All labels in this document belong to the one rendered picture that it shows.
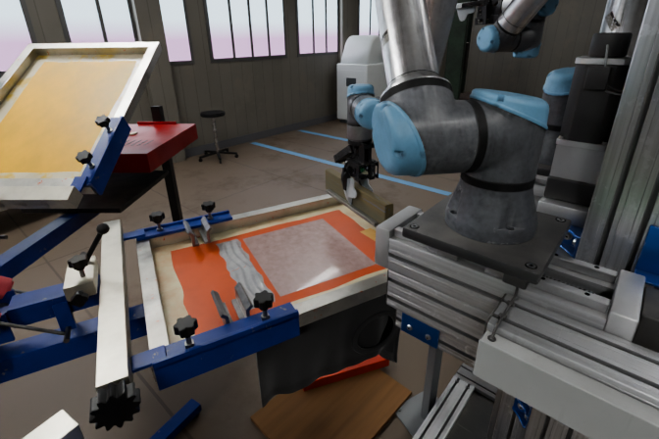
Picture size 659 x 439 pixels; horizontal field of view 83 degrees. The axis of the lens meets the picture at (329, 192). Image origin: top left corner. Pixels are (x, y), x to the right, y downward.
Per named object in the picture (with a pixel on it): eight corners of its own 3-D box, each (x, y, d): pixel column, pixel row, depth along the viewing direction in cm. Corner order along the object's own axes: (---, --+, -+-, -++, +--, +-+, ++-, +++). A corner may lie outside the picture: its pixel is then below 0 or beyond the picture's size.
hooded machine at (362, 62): (359, 115, 793) (361, 34, 732) (387, 120, 749) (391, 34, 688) (334, 121, 737) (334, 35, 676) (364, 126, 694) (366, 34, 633)
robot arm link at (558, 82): (526, 120, 100) (536, 67, 95) (561, 115, 105) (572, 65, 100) (568, 128, 90) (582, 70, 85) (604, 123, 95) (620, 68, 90)
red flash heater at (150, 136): (123, 141, 225) (119, 121, 220) (198, 140, 224) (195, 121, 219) (51, 176, 169) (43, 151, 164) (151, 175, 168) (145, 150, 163)
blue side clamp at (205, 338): (291, 321, 89) (289, 298, 87) (300, 335, 85) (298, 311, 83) (156, 372, 76) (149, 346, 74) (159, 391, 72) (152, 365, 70)
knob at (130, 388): (142, 391, 68) (134, 361, 65) (145, 417, 63) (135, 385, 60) (96, 410, 65) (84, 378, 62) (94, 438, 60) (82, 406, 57)
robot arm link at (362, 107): (403, 98, 91) (390, 92, 101) (358, 100, 89) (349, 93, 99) (401, 130, 94) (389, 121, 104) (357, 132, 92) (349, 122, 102)
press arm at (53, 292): (104, 289, 94) (99, 272, 92) (104, 303, 89) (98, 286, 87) (19, 313, 86) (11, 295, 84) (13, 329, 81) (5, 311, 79)
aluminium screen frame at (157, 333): (346, 197, 154) (346, 189, 153) (451, 268, 107) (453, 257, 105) (137, 247, 120) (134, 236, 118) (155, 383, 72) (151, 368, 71)
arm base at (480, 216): (545, 220, 67) (557, 169, 64) (520, 255, 57) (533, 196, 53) (464, 199, 77) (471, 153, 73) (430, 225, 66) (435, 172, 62)
